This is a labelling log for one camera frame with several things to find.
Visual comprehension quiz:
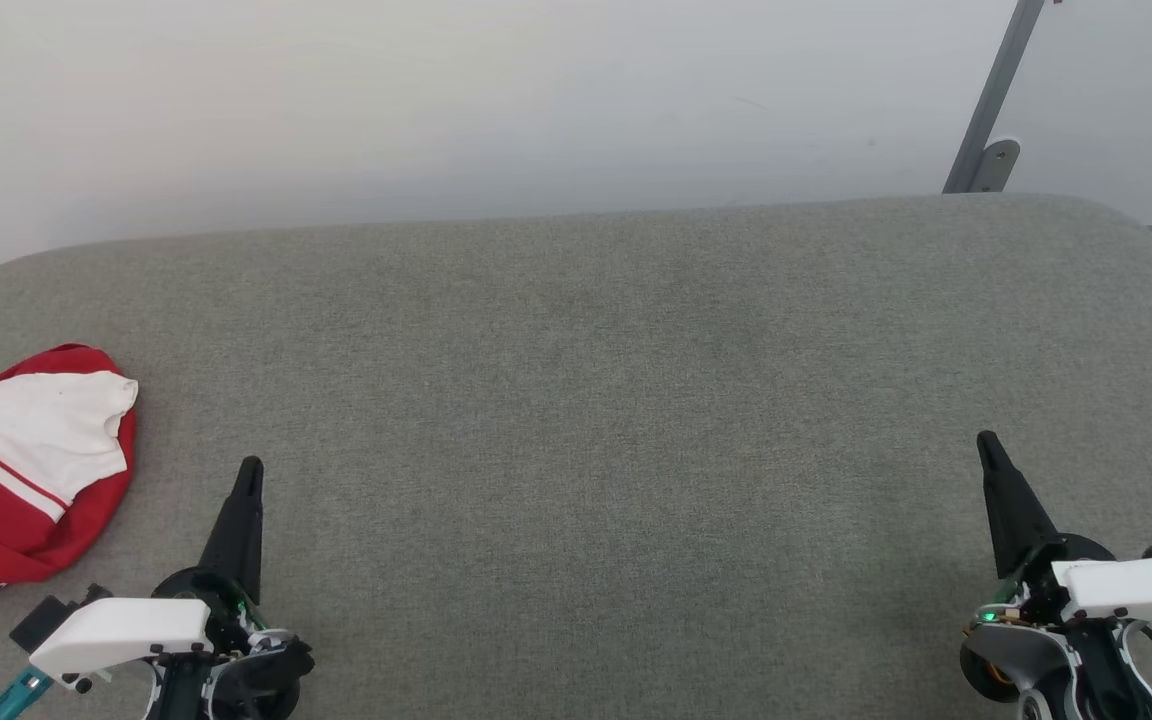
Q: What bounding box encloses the grey metal post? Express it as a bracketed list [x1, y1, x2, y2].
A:
[942, 0, 1047, 194]

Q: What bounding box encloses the grey metal post bracket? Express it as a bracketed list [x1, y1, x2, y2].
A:
[966, 138, 1022, 194]

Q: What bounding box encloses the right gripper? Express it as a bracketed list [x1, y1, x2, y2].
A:
[961, 431, 1152, 720]

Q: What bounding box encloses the red and white shirt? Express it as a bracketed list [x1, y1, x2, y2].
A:
[0, 343, 140, 604]

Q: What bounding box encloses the teal left cable connector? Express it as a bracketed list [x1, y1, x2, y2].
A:
[0, 668, 53, 720]

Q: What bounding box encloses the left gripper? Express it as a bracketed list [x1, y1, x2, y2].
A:
[146, 456, 315, 720]

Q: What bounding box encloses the white right camera bracket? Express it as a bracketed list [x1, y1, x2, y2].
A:
[1050, 557, 1152, 631]

